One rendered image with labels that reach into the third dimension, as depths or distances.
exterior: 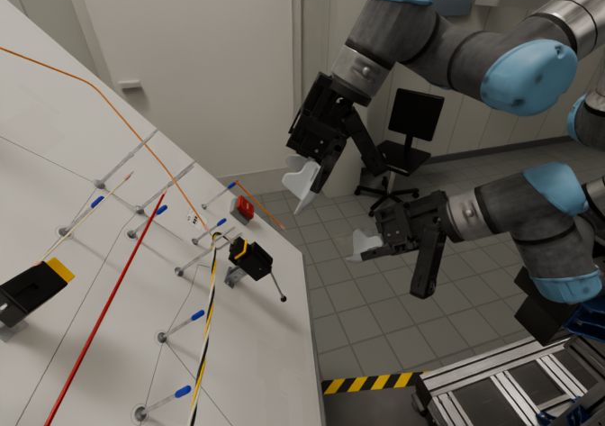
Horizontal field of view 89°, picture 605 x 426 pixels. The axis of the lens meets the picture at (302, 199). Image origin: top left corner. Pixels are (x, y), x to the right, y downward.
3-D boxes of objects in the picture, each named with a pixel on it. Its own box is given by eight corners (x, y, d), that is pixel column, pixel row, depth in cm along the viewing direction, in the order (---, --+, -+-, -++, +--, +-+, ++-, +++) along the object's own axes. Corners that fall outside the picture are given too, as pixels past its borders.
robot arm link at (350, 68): (383, 68, 48) (397, 75, 41) (367, 95, 50) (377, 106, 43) (341, 43, 46) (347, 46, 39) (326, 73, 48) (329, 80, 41)
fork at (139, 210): (136, 203, 54) (191, 156, 50) (145, 210, 55) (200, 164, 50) (131, 211, 52) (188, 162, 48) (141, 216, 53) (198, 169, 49)
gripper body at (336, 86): (286, 135, 53) (320, 67, 48) (329, 157, 55) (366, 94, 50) (283, 150, 46) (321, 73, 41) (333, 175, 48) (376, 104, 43)
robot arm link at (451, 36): (477, 106, 45) (427, 75, 39) (429, 86, 53) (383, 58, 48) (516, 52, 41) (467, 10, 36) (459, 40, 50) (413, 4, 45)
